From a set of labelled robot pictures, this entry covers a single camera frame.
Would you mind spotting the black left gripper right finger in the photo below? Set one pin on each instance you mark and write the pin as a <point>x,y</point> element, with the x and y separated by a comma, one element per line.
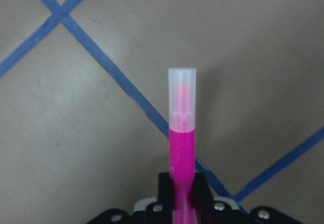
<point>201,198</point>

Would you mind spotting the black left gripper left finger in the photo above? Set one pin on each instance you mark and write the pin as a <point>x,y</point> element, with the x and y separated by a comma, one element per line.
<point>161,210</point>

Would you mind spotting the pink highlighter pen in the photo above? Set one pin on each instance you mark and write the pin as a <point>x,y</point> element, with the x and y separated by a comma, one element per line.
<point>182,102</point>

